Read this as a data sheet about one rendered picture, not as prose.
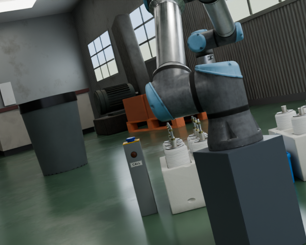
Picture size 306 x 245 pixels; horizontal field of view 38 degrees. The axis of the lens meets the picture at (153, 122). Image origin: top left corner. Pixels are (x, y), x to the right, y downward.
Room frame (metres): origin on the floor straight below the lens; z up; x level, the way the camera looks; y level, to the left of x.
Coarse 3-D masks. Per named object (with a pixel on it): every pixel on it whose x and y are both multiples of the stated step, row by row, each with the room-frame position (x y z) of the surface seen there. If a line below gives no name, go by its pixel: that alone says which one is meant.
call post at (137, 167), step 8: (128, 144) 1.82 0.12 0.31; (136, 144) 1.82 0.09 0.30; (128, 152) 1.82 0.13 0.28; (136, 152) 1.82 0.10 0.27; (128, 160) 1.82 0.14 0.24; (136, 160) 1.82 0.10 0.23; (144, 160) 1.85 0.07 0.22; (136, 168) 1.82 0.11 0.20; (144, 168) 1.82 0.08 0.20; (136, 176) 1.82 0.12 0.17; (144, 176) 1.82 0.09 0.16; (136, 184) 1.82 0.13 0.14; (144, 184) 1.82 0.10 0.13; (136, 192) 1.82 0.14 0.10; (144, 192) 1.82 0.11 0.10; (152, 192) 1.82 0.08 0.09; (144, 200) 1.82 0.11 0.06; (152, 200) 1.82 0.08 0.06; (144, 208) 1.82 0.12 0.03; (152, 208) 1.82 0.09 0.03
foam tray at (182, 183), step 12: (192, 156) 1.92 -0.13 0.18; (168, 168) 1.86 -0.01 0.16; (180, 168) 1.74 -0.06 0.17; (192, 168) 1.74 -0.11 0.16; (168, 180) 1.74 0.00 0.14; (180, 180) 1.74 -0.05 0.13; (192, 180) 1.74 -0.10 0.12; (168, 192) 1.74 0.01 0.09; (180, 192) 1.74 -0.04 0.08; (192, 192) 1.74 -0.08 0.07; (180, 204) 1.74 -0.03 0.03; (192, 204) 1.74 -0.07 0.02; (204, 204) 1.74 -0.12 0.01
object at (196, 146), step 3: (204, 141) 1.77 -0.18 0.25; (192, 144) 1.81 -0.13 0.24; (195, 144) 1.78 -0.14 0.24; (198, 144) 1.77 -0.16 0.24; (201, 144) 1.77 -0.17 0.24; (204, 144) 1.77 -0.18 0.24; (195, 147) 1.79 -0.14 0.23; (198, 147) 1.77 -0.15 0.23; (201, 147) 1.77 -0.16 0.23; (204, 147) 1.77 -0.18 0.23; (195, 150) 1.79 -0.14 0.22
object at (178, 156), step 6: (168, 150) 1.78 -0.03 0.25; (174, 150) 1.77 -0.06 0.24; (180, 150) 1.77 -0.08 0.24; (186, 150) 1.79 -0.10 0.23; (168, 156) 1.78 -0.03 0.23; (174, 156) 1.77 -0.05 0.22; (180, 156) 1.77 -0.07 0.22; (186, 156) 1.78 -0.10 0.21; (168, 162) 1.79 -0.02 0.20; (174, 162) 1.77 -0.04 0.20; (180, 162) 1.77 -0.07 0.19; (186, 162) 1.77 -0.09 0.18
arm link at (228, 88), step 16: (208, 64) 1.16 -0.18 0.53; (224, 64) 1.15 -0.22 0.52; (192, 80) 1.18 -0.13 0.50; (208, 80) 1.16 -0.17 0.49; (224, 80) 1.15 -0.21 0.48; (240, 80) 1.17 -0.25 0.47; (192, 96) 1.17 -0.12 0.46; (208, 96) 1.16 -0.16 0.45; (224, 96) 1.15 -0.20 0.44; (240, 96) 1.16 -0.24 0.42; (208, 112) 1.19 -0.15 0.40
